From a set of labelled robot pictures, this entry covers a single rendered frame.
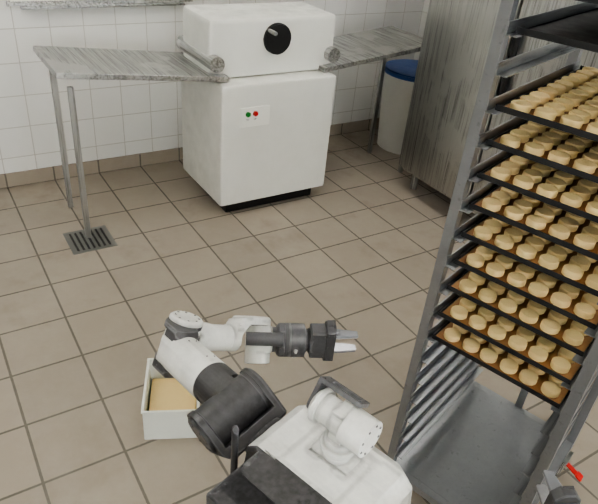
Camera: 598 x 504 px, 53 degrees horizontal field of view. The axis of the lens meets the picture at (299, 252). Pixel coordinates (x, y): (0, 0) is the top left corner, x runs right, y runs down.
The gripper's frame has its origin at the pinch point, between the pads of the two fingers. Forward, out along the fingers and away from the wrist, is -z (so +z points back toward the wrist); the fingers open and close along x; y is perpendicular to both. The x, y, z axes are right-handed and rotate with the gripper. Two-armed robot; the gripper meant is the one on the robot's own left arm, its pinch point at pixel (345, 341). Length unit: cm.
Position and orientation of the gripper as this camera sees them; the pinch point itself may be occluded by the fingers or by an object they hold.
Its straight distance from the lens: 160.7
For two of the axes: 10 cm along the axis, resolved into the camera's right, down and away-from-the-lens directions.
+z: -9.9, -0.4, -1.0
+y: -0.6, -5.5, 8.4
